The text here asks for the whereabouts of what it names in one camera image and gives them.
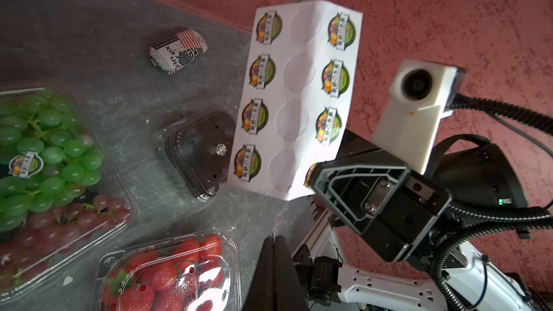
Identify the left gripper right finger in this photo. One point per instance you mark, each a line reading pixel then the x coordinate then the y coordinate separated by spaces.
pixel 288 293

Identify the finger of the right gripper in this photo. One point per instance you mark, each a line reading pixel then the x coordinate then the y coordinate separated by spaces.
pixel 358 183

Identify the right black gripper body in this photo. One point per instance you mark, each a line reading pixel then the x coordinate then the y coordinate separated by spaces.
pixel 409 213

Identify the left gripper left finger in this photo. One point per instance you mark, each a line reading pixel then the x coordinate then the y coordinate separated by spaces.
pixel 261 293

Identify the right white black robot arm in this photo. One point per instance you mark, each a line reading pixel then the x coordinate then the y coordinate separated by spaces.
pixel 487 199

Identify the strawberries clear box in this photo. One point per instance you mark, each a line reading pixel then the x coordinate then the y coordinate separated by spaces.
pixel 197 271

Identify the round sticker on plums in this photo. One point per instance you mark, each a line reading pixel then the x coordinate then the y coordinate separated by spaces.
pixel 221 149

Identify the dark plums clear box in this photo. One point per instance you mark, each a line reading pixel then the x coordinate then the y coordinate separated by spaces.
pixel 187 148

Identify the mixed grapes clear box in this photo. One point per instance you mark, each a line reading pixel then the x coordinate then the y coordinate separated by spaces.
pixel 75 203

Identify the round sticker on grapes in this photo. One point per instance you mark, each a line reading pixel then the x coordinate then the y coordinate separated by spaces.
pixel 27 165

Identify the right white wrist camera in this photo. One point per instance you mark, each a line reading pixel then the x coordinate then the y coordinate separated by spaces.
pixel 420 96

